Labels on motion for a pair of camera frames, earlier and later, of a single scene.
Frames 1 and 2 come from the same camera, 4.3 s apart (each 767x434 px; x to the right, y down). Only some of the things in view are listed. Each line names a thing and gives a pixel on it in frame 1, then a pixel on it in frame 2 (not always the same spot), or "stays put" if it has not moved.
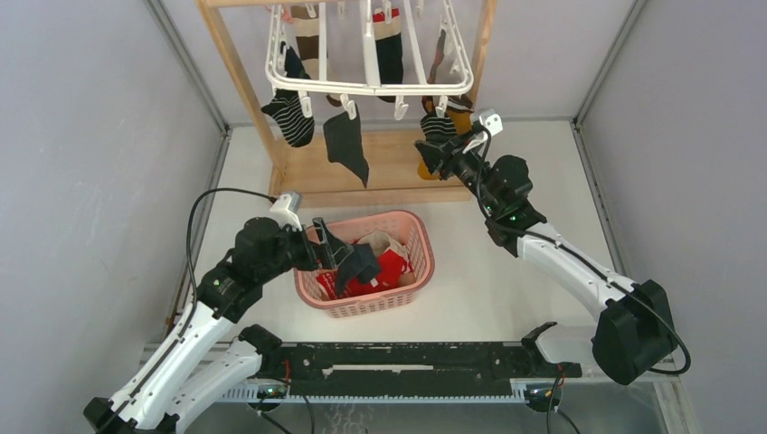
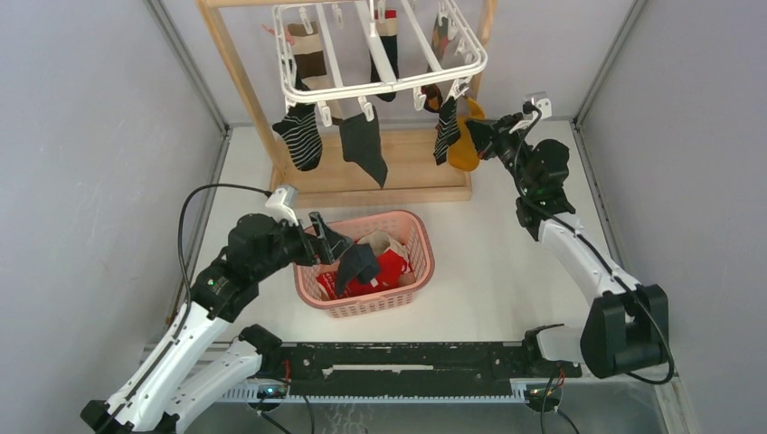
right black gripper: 439,153 → 490,135
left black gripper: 327,253 stays put
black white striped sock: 287,108 → 300,131
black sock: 344,144 → 362,145
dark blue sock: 361,263 stays put
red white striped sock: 390,266 stays put
